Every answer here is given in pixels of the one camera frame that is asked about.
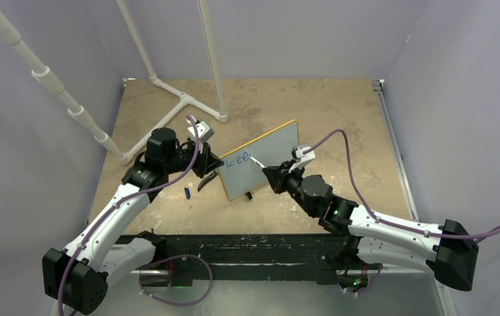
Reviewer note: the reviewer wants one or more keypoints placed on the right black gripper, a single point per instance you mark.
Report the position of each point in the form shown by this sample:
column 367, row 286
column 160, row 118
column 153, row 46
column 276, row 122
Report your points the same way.
column 279, row 175

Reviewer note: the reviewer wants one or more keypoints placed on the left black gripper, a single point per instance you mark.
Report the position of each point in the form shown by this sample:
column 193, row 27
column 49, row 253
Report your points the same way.
column 206, row 162

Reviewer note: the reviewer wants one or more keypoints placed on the white marker pen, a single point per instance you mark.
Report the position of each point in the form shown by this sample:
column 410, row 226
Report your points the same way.
column 258, row 163

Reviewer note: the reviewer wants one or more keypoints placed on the blue marker cap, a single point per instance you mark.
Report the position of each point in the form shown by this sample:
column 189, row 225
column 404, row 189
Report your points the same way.
column 187, row 193

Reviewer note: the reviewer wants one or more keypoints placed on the yellow framed whiteboard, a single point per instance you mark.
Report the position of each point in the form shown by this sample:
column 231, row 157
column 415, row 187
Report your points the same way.
column 239, row 173

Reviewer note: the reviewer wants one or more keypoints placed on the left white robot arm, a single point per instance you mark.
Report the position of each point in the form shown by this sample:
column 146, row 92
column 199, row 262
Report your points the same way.
column 79, row 275

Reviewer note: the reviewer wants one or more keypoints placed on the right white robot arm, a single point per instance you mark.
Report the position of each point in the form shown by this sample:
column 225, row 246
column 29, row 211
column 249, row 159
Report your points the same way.
column 446, row 249

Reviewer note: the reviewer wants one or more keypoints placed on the black handled pliers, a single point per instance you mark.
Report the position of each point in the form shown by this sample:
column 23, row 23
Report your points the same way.
column 206, row 180

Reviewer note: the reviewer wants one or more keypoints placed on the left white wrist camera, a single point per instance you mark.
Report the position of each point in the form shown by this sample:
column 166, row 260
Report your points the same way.
column 204, row 132

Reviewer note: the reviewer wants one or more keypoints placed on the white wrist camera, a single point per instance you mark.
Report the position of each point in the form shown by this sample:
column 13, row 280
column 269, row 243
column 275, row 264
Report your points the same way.
column 302, row 155
column 204, row 132

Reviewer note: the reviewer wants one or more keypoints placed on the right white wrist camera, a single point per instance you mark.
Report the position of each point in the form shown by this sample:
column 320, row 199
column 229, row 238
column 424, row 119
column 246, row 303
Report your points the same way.
column 302, row 155

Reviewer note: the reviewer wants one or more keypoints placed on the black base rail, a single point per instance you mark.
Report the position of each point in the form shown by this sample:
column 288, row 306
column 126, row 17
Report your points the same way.
column 322, row 258

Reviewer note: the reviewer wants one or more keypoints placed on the right aluminium side rail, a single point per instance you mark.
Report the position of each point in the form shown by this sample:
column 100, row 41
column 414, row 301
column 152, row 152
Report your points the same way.
column 377, row 86

